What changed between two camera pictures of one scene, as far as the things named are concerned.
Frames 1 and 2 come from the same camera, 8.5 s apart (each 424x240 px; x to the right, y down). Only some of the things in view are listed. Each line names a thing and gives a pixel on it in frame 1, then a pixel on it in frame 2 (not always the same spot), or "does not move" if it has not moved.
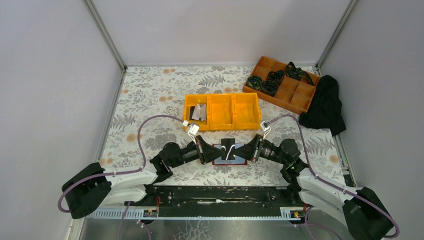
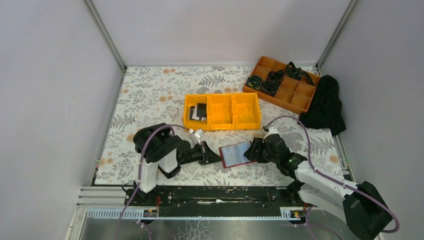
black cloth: x=326 y=111 does not move
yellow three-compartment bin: x=223 y=111 does not move
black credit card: x=228 y=149 to x=201 y=110
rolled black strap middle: x=270 y=86 does not move
